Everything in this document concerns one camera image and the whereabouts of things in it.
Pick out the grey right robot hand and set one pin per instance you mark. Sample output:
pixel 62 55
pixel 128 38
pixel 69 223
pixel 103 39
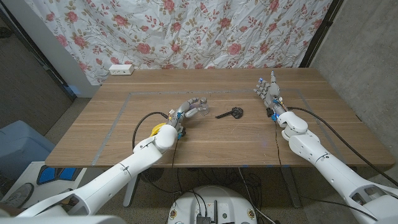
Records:
pixel 272 93

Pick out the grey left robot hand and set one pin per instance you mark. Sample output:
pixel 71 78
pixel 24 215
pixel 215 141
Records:
pixel 183 112

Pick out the glass salt shaker silver cap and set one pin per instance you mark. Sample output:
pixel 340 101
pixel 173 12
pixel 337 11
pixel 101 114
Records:
pixel 204 107

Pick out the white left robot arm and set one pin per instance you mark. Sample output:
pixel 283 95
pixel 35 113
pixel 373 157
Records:
pixel 124 171

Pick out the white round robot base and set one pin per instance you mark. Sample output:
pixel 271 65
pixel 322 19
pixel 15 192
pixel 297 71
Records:
pixel 217 199

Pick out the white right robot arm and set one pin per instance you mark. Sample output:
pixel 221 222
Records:
pixel 326 165

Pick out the yellow toy banana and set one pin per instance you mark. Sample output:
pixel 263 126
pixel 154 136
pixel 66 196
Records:
pixel 157 128

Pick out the small black key-shaped tool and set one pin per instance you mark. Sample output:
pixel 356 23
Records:
pixel 236 112

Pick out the small black floor fan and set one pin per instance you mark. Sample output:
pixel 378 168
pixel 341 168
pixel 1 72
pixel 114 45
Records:
pixel 151 175

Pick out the white power strip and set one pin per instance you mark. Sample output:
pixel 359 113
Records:
pixel 121 69

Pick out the black backdrop stand pole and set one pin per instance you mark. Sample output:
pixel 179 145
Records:
pixel 320 34

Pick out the floral rose print backdrop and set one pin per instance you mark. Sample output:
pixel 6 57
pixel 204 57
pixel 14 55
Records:
pixel 186 31

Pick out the metal table leg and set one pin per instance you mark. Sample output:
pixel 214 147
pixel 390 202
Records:
pixel 130 193
pixel 292 189

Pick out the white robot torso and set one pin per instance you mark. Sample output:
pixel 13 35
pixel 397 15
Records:
pixel 62 220

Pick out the white board with blue shapes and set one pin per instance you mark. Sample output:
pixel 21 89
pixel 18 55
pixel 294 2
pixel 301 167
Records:
pixel 31 174

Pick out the blue plastic bin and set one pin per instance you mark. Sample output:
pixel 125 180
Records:
pixel 18 146

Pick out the black door frame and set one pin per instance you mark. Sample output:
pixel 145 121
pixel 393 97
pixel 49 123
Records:
pixel 46 68

